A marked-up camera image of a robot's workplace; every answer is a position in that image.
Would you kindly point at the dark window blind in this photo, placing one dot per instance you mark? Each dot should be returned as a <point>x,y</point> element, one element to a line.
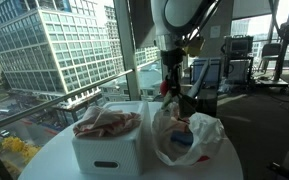
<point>142,23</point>

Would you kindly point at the beige pink cloth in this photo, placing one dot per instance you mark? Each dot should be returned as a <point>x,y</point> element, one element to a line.
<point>104,121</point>

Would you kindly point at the wooden chair frame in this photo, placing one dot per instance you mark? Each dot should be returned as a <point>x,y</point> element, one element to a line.
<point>199,78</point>

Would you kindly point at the grey office chair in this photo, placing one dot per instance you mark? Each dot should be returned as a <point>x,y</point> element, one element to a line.
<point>270,51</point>

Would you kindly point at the white plastic bag red logo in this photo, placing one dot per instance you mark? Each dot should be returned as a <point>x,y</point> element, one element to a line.
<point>204,136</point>

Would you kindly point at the red strawberry plush toy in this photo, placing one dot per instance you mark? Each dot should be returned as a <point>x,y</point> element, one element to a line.
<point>164,88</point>

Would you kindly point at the wide grey window mullion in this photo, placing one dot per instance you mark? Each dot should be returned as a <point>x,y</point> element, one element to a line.
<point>127,50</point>

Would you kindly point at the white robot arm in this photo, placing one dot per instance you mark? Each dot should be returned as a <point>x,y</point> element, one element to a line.
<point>180,13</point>

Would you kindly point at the metal window railing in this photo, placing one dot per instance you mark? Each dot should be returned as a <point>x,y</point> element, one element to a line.
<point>67,96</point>

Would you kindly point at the white plastic basket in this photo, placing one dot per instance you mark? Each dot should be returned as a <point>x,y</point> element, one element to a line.
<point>110,150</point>

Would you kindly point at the white paper sign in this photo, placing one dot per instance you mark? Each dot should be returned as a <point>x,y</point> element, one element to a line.
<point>216,31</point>

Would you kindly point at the blue sponge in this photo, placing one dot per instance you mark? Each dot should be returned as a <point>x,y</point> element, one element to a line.
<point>182,138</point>

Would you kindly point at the equipment cart with monitor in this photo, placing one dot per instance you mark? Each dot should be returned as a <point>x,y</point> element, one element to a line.
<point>239,46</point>

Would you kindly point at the yellow camera mount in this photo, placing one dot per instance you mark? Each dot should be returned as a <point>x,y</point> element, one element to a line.
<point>194,46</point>

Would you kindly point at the black tripod stand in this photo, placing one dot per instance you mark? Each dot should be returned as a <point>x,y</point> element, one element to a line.
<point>282,40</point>

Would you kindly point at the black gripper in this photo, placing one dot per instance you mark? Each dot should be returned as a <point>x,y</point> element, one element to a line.
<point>172,58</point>

